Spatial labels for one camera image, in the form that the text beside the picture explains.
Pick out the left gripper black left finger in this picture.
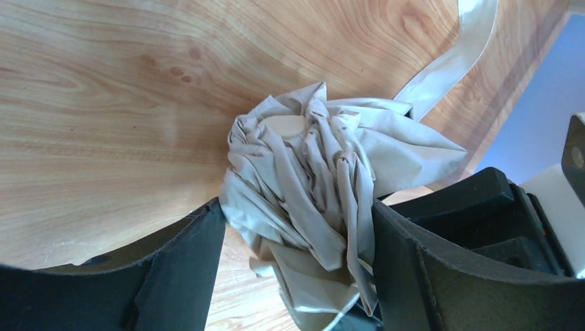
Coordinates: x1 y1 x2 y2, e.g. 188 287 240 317
1 199 226 330

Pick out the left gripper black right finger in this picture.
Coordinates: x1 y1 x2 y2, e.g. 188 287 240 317
372 201 584 330

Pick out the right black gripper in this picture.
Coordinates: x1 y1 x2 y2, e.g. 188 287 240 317
391 167 575 277

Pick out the black and beige folding umbrella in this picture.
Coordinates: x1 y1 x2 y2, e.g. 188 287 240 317
219 1 499 330

